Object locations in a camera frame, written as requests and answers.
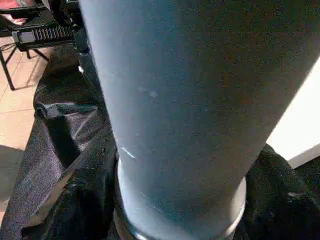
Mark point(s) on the white plastic table leg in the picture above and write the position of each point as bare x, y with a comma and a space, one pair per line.
200, 100

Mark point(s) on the black metal stand leg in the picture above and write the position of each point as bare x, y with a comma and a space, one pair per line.
20, 60

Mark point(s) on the pink fabric item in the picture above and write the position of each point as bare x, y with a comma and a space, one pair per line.
15, 4

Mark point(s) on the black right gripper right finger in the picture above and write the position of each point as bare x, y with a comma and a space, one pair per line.
285, 200

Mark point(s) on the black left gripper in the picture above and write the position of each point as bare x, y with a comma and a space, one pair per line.
67, 12

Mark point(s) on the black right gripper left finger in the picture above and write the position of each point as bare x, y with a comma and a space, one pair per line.
75, 205

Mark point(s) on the black ridged device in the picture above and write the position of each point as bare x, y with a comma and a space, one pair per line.
45, 35

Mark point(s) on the white plastic table top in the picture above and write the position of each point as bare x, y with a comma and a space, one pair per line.
300, 130

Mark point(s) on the black plastic table mat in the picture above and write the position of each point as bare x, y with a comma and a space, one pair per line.
55, 140

